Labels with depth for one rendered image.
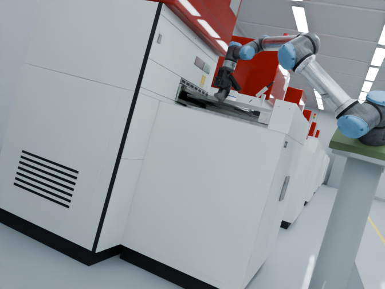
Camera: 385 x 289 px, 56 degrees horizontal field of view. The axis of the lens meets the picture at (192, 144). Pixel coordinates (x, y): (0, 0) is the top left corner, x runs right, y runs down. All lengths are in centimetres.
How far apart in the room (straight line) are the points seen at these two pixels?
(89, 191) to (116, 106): 40
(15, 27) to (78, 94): 134
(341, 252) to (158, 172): 92
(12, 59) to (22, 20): 29
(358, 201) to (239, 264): 61
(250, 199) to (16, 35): 215
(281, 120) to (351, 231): 61
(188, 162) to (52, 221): 70
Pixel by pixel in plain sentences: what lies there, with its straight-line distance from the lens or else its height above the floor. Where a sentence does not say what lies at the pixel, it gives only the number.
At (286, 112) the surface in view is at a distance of 167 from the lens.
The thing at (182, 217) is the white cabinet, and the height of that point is 32.
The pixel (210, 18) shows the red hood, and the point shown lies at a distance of 205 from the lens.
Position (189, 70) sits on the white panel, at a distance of 203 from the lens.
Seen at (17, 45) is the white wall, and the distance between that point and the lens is 308.
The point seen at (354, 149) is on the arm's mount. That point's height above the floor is 84.
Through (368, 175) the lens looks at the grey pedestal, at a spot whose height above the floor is 74.
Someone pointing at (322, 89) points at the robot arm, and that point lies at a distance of 171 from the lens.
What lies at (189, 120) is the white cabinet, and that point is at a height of 76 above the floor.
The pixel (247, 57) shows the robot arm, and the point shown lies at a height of 118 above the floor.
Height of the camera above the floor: 74
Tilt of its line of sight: 3 degrees down
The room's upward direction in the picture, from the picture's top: 16 degrees clockwise
